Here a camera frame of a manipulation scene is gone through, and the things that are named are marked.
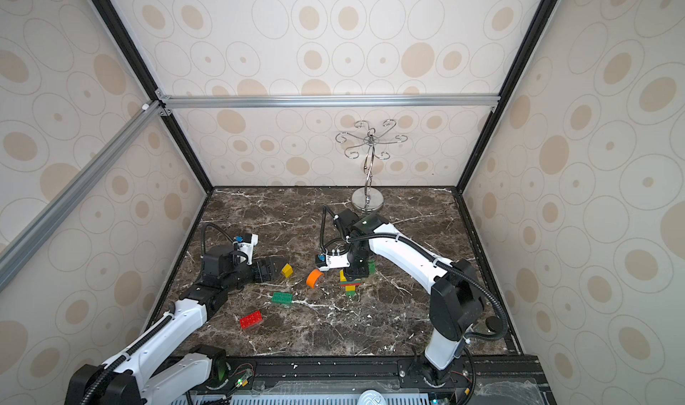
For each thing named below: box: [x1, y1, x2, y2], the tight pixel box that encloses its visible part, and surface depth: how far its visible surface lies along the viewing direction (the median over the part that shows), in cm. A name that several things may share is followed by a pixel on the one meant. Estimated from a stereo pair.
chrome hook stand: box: [335, 119, 408, 212], surface depth 96 cm
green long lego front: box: [271, 291, 294, 304], surface depth 89 cm
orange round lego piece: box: [305, 268, 324, 290], surface depth 92 cm
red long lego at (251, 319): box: [239, 310, 264, 330], surface depth 84 cm
